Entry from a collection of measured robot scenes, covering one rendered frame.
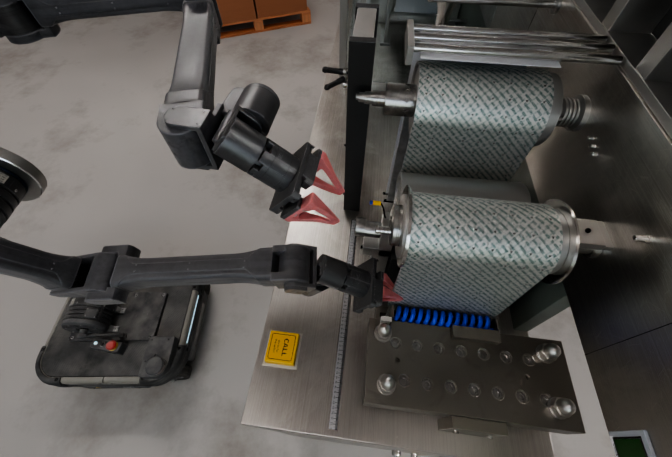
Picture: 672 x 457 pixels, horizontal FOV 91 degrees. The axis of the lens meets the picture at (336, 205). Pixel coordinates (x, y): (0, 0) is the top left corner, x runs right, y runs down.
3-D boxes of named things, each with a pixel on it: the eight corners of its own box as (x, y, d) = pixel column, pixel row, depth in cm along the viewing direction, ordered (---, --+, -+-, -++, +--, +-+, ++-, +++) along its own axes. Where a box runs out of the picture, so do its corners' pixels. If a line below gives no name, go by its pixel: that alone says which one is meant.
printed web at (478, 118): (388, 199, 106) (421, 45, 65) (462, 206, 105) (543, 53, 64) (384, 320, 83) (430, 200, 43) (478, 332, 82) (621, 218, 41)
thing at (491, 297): (387, 303, 75) (400, 268, 60) (493, 316, 73) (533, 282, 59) (387, 305, 75) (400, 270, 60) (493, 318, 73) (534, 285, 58)
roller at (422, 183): (393, 194, 81) (401, 160, 71) (500, 204, 79) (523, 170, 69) (392, 236, 74) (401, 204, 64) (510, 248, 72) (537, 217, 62)
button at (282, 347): (272, 332, 82) (270, 329, 80) (300, 336, 82) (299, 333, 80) (265, 362, 78) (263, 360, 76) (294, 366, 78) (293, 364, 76)
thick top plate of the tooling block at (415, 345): (367, 325, 76) (369, 317, 71) (546, 347, 73) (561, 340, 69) (362, 405, 67) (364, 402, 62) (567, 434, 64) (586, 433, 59)
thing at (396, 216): (392, 196, 61) (394, 217, 54) (403, 197, 61) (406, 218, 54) (387, 230, 65) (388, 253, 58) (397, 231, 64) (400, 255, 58)
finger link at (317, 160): (324, 224, 54) (276, 196, 50) (331, 191, 58) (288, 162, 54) (352, 209, 49) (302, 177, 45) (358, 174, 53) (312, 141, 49)
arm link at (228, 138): (200, 155, 43) (217, 134, 39) (220, 121, 47) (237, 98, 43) (246, 182, 47) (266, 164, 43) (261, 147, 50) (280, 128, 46)
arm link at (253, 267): (74, 300, 60) (95, 244, 66) (98, 306, 65) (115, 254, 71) (305, 291, 56) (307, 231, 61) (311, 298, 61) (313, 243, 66)
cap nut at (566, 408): (545, 395, 63) (558, 392, 59) (565, 398, 62) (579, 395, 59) (550, 418, 61) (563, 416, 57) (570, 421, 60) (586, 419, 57)
